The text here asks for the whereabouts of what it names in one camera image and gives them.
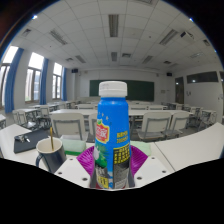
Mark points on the dark high wall window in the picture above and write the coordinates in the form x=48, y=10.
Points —
x=201, y=77

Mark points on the blue curtain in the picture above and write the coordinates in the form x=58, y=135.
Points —
x=43, y=81
x=11, y=83
x=63, y=84

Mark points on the black mouse pad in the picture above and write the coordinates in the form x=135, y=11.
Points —
x=31, y=141

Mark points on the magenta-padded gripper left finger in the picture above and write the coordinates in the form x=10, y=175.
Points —
x=71, y=171

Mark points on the dark blue mug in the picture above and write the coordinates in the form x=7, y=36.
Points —
x=53, y=158

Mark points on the blue white-capped drink bottle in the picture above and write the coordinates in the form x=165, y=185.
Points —
x=112, y=120

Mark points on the bright window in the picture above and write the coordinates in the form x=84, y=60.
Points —
x=56, y=80
x=5, y=73
x=33, y=76

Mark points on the black wall speaker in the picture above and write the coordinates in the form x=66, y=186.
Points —
x=169, y=74
x=74, y=70

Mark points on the wooden stick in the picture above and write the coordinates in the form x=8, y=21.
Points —
x=51, y=136

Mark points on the dark door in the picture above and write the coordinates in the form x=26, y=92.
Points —
x=180, y=90

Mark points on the bunch of keys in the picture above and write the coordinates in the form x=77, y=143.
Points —
x=21, y=137

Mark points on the classroom desks and chairs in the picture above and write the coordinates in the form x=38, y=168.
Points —
x=70, y=123

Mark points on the green chalkboard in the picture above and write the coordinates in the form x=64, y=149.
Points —
x=141, y=90

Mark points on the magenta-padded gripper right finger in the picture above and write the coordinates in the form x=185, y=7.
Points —
x=151, y=170

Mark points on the ceiling lights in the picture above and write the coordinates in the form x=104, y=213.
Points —
x=113, y=25

